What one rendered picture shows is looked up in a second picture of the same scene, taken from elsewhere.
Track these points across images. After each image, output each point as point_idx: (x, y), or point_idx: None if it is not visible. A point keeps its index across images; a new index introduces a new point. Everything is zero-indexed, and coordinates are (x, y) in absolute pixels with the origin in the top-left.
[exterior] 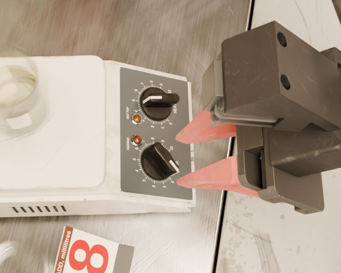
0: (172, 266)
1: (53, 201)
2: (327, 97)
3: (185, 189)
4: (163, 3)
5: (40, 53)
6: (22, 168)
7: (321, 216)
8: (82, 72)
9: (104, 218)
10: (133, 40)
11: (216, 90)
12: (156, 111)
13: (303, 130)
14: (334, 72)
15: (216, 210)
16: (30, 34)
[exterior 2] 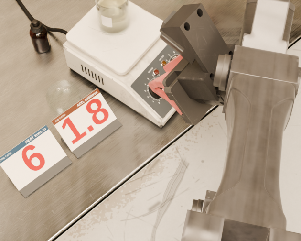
0: (132, 145)
1: (98, 71)
2: (209, 54)
3: (162, 111)
4: (228, 32)
5: None
6: (95, 45)
7: (221, 174)
8: (152, 25)
9: (119, 104)
10: None
11: (165, 20)
12: None
13: (197, 69)
14: (224, 51)
15: (173, 136)
16: (153, 7)
